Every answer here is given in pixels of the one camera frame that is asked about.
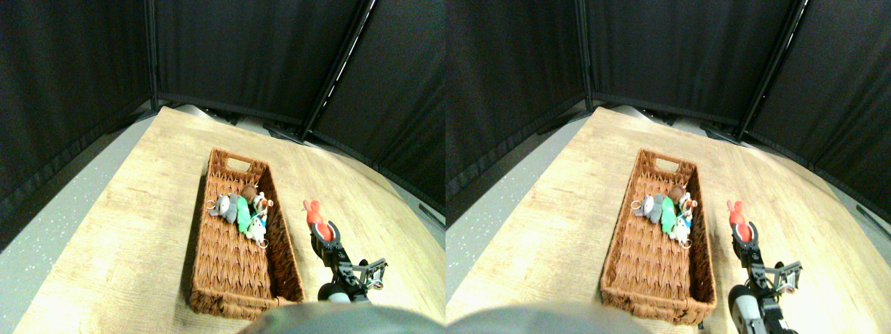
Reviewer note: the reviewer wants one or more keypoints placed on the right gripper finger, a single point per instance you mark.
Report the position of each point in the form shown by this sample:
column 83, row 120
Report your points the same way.
column 755, row 236
column 337, row 235
column 317, row 236
column 736, row 239

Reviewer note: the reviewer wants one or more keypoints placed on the red toy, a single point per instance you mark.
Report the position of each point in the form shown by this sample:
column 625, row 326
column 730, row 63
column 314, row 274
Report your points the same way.
column 314, row 214
column 736, row 216

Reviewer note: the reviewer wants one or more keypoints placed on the white toy with blue hat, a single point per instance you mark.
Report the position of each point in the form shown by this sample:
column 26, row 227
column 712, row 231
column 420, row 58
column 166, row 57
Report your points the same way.
column 256, row 228
column 681, row 228

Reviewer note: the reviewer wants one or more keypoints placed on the white and orange toy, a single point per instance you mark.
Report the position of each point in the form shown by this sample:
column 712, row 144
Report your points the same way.
column 261, row 202
column 687, row 202

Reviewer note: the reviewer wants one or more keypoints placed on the green toy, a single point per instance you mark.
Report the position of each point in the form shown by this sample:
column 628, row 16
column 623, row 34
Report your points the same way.
column 667, row 214
column 243, row 214

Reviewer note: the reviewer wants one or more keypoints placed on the brown toy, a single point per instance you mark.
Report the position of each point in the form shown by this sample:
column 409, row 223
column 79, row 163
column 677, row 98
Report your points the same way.
column 675, row 192
column 248, row 192

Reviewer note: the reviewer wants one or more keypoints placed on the grey mouse toy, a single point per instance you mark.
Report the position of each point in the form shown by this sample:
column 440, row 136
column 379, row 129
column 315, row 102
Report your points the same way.
column 224, row 207
column 651, row 207

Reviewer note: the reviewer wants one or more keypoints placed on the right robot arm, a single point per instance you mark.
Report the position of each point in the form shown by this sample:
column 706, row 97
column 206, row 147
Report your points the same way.
column 745, row 306
column 335, row 292

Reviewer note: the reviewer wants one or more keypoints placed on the curtain stand foot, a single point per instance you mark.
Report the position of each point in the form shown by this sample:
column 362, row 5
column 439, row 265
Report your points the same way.
column 282, row 132
column 873, row 219
column 431, row 216
column 719, row 133

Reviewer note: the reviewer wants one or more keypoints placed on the brown wicker basket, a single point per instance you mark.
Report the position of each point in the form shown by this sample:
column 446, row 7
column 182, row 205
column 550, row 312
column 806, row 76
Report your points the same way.
column 223, row 271
column 640, row 271

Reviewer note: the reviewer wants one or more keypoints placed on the curtain stand pole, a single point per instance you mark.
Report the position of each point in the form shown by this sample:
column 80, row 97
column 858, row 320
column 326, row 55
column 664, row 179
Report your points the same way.
column 317, row 111
column 583, row 56
column 150, row 56
column 752, row 111

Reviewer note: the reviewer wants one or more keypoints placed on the black bracket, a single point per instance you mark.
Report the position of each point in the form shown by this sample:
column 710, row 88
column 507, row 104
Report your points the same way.
column 369, row 268

